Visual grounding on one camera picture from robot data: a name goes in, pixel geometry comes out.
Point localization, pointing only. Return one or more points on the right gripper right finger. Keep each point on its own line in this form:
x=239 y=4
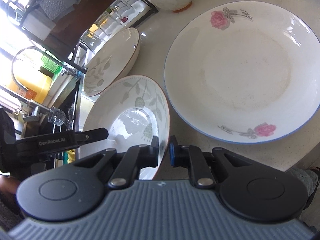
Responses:
x=192 y=158

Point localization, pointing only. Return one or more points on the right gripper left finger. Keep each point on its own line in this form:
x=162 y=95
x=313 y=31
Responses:
x=132 y=161

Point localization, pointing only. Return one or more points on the leaf pattern bowl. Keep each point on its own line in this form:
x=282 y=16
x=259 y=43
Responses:
x=134 y=109

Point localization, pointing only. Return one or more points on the large rose pattern plate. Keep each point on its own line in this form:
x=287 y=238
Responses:
x=244 y=72

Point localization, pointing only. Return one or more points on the leaf pattern plate brown rim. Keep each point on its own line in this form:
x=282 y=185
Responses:
x=112 y=62

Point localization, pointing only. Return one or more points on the left hand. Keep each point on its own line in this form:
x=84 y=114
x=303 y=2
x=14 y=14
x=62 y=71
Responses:
x=9 y=186

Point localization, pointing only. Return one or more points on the chrome sink faucet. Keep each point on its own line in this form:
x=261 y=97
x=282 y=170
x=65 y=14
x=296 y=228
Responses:
x=31 y=86

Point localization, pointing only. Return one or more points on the small glass in sink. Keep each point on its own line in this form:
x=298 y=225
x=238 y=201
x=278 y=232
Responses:
x=57 y=117

